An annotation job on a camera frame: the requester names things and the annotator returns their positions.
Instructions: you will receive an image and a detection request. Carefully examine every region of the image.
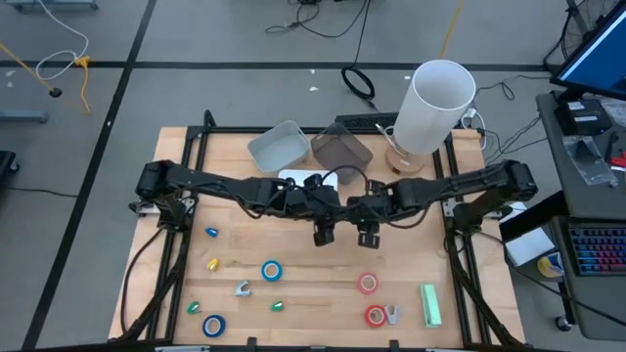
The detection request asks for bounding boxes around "clear plastic bag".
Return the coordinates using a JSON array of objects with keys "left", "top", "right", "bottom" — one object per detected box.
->
[{"left": 561, "top": 135, "right": 618, "bottom": 188}]

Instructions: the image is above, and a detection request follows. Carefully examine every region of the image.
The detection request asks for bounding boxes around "black aluminium table frame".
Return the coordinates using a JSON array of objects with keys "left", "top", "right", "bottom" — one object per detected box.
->
[{"left": 116, "top": 110, "right": 527, "bottom": 352}]

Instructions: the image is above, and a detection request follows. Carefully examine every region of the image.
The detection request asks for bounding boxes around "white box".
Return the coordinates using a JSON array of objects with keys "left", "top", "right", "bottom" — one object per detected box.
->
[{"left": 503, "top": 227, "right": 557, "bottom": 268}]

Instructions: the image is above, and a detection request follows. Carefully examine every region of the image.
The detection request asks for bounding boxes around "white power adapter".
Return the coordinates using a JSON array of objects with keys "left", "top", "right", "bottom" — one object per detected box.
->
[{"left": 459, "top": 107, "right": 487, "bottom": 151}]

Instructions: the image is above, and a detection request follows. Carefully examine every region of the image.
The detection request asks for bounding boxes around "pink tape roll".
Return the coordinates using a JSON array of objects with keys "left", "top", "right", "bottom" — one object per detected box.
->
[{"left": 356, "top": 272, "right": 380, "bottom": 296}]

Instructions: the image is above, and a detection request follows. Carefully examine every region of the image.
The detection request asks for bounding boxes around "red tape roll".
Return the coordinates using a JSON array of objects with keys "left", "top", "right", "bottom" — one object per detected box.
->
[{"left": 363, "top": 304, "right": 388, "bottom": 330}]

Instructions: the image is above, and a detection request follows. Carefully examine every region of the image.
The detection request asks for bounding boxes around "dark grey desk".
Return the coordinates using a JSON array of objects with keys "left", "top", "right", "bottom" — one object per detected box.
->
[{"left": 535, "top": 90, "right": 626, "bottom": 341}]

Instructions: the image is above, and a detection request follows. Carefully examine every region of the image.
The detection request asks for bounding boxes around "light grey plastic bin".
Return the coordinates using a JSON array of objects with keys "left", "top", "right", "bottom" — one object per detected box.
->
[{"left": 246, "top": 119, "right": 312, "bottom": 175}]

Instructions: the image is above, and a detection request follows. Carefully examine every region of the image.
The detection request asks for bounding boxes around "long yellow cable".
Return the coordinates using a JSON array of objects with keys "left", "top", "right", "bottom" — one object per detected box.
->
[{"left": 439, "top": 0, "right": 465, "bottom": 59}]

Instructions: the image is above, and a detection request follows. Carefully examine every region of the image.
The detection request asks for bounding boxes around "white shade lamp wooden base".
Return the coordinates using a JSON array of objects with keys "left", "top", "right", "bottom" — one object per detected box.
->
[{"left": 375, "top": 59, "right": 477, "bottom": 176}]

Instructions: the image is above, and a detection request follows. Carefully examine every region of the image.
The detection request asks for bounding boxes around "white lamp cable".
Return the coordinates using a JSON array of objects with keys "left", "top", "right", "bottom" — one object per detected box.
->
[{"left": 375, "top": 122, "right": 400, "bottom": 154}]

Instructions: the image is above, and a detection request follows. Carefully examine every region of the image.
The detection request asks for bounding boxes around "yellow floor cable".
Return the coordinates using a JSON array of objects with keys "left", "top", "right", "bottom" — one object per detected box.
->
[{"left": 72, "top": 55, "right": 93, "bottom": 114}]

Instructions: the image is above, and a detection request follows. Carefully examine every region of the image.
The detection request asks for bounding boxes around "white plastic bin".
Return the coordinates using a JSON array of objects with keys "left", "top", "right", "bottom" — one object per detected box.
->
[{"left": 277, "top": 168, "right": 339, "bottom": 193}]

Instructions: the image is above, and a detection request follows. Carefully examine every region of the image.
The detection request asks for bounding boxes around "grey metal floor base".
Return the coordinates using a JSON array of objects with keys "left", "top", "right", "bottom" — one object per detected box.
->
[
  {"left": 4, "top": 0, "right": 99, "bottom": 14},
  {"left": 0, "top": 110, "right": 50, "bottom": 124}
]

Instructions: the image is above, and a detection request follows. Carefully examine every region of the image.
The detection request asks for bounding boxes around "dark blue tape roll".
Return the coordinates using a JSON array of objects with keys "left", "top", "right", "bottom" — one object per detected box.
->
[{"left": 201, "top": 314, "right": 227, "bottom": 338}]

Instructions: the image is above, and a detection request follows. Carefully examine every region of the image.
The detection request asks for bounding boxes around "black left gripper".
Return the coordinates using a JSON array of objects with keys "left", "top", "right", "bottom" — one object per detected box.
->
[{"left": 295, "top": 173, "right": 344, "bottom": 247}]

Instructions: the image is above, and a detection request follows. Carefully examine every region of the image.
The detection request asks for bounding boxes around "light blue tape roll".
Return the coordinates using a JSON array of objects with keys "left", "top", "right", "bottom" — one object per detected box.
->
[{"left": 260, "top": 259, "right": 284, "bottom": 284}]

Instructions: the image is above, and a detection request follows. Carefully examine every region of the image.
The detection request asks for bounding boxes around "coiled black cable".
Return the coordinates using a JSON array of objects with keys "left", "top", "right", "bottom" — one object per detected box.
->
[{"left": 339, "top": 65, "right": 378, "bottom": 102}]

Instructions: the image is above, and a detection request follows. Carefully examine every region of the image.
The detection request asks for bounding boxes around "white floor cable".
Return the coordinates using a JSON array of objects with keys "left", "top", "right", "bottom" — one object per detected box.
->
[{"left": 35, "top": 0, "right": 91, "bottom": 82}]

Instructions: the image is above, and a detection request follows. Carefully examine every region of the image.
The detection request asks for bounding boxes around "black mini computer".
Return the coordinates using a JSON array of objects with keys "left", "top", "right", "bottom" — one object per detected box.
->
[{"left": 554, "top": 99, "right": 612, "bottom": 137}]

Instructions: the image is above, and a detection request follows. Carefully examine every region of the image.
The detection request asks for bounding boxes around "rainbow backlit keyboard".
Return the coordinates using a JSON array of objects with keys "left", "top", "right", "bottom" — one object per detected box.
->
[{"left": 566, "top": 225, "right": 626, "bottom": 278}]

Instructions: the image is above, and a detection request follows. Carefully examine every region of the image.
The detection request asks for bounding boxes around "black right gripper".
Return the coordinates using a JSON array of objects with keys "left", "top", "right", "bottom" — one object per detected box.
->
[{"left": 346, "top": 179, "right": 392, "bottom": 249}]

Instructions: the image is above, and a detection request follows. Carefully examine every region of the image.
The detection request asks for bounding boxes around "black keyboard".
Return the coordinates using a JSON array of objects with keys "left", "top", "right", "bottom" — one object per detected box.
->
[{"left": 335, "top": 111, "right": 400, "bottom": 131}]

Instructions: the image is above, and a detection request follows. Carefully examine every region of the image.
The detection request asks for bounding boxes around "dark transparent plastic bin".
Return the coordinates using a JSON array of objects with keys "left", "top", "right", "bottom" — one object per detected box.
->
[{"left": 310, "top": 121, "right": 375, "bottom": 186}]

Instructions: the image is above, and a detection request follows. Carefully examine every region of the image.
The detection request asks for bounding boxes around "black floor fan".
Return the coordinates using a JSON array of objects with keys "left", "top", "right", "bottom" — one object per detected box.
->
[{"left": 542, "top": 0, "right": 622, "bottom": 74}]

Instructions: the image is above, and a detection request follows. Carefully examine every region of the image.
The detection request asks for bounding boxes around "black floor cable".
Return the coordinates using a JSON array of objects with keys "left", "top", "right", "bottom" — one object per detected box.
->
[{"left": 265, "top": 0, "right": 373, "bottom": 67}]

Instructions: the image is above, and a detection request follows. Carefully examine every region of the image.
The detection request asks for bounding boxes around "mint green stapler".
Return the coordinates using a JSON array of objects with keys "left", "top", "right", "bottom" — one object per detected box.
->
[{"left": 419, "top": 283, "right": 443, "bottom": 329}]

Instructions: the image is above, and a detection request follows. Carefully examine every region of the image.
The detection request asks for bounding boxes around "computer monitor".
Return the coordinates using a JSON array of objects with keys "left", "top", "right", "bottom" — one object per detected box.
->
[{"left": 550, "top": 0, "right": 626, "bottom": 102}]

